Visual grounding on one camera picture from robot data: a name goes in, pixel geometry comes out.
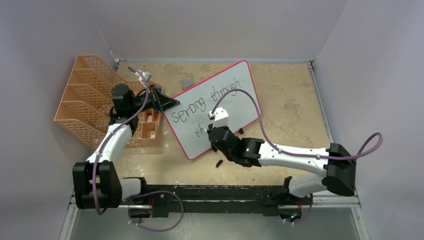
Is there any clear jar of clips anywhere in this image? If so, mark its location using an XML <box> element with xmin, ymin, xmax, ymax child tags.
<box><xmin>181</xmin><ymin>76</ymin><xmax>195</xmax><ymax>90</ymax></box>

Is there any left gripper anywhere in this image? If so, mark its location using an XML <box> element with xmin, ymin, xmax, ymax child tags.
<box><xmin>129</xmin><ymin>85</ymin><xmax>180</xmax><ymax>114</ymax></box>

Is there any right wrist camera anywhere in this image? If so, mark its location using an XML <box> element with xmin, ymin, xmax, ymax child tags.
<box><xmin>208</xmin><ymin>107</ymin><xmax>229</xmax><ymax>128</ymax></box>

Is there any black marker cap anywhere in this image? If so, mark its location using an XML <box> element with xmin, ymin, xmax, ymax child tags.
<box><xmin>215</xmin><ymin>159</ymin><xmax>224</xmax><ymax>168</ymax></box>

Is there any orange plastic file organizer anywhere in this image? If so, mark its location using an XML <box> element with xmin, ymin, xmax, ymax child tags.
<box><xmin>54</xmin><ymin>54</ymin><xmax>145</xmax><ymax>150</ymax></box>

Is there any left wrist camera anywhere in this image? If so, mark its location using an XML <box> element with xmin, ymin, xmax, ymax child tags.
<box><xmin>138</xmin><ymin>71</ymin><xmax>152</xmax><ymax>84</ymax></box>

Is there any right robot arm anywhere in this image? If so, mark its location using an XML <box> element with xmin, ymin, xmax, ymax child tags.
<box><xmin>206</xmin><ymin>126</ymin><xmax>357</xmax><ymax>204</ymax></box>

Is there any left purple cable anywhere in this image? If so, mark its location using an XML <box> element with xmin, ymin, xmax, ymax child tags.
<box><xmin>92</xmin><ymin>66</ymin><xmax>150</xmax><ymax>216</ymax></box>

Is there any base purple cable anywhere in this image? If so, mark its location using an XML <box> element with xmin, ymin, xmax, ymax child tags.
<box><xmin>128</xmin><ymin>190</ymin><xmax>185</xmax><ymax>233</ymax></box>

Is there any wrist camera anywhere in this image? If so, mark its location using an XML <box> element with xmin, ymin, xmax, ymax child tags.
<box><xmin>138</xmin><ymin>71</ymin><xmax>152</xmax><ymax>84</ymax></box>
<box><xmin>208</xmin><ymin>107</ymin><xmax>229</xmax><ymax>128</ymax></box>

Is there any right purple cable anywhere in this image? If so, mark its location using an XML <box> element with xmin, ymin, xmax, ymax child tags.
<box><xmin>211</xmin><ymin>88</ymin><xmax>384</xmax><ymax>162</ymax></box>

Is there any red-framed whiteboard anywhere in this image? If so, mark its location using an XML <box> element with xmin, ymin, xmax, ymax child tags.
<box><xmin>164</xmin><ymin>60</ymin><xmax>261</xmax><ymax>160</ymax></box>

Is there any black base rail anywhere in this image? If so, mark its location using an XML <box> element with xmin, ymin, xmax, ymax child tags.
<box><xmin>67</xmin><ymin>184</ymin><xmax>362</xmax><ymax>220</ymax></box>

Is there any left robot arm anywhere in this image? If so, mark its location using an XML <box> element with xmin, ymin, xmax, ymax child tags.
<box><xmin>72</xmin><ymin>84</ymin><xmax>180</xmax><ymax>215</ymax></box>

